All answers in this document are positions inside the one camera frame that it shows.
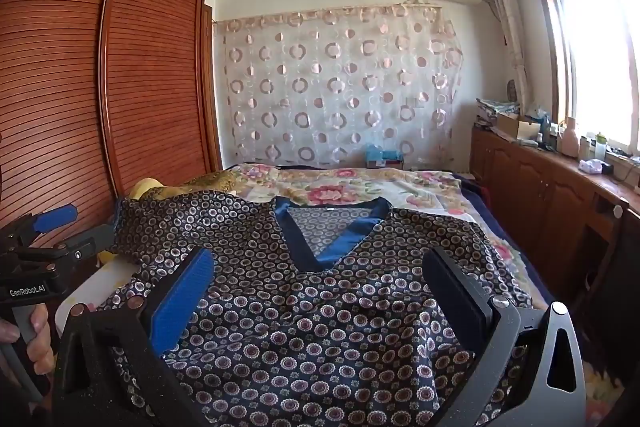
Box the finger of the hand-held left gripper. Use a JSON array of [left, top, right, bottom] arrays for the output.
[[0, 204, 78, 253], [65, 224, 116, 262]]

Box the person's left hand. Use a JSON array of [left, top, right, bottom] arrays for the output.
[[0, 304, 55, 375]]

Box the yellow beige folded blanket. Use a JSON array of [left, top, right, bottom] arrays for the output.
[[180, 171, 241, 195]]

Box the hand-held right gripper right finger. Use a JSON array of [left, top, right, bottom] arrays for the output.
[[422, 247, 586, 427]]

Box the low wooden cabinet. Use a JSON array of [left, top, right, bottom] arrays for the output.
[[470, 124, 640, 358]]

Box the wood-framed window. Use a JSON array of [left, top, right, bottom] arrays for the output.
[[525, 0, 640, 158]]

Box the dark blue patterned shirt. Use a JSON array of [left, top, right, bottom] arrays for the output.
[[97, 189, 543, 427]]

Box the brown slatted wooden wardrobe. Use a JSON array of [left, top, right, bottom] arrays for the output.
[[0, 0, 223, 258]]

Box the pink bottle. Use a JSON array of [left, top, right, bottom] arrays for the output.
[[556, 117, 582, 158]]

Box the person's floral clothing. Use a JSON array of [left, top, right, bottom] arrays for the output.
[[575, 352, 626, 427]]

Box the stack of papers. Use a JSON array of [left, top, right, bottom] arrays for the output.
[[475, 97, 521, 128]]

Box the white bundled window curtain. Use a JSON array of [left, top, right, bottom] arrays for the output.
[[482, 0, 531, 108]]

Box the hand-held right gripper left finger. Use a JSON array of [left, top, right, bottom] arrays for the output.
[[52, 247, 221, 427]]

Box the sheer circle-print curtain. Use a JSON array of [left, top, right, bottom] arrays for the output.
[[215, 0, 466, 170]]

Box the pink floral blanket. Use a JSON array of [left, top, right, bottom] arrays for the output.
[[225, 163, 551, 308]]

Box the teal tissue box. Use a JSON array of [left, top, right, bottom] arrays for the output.
[[364, 144, 405, 168]]

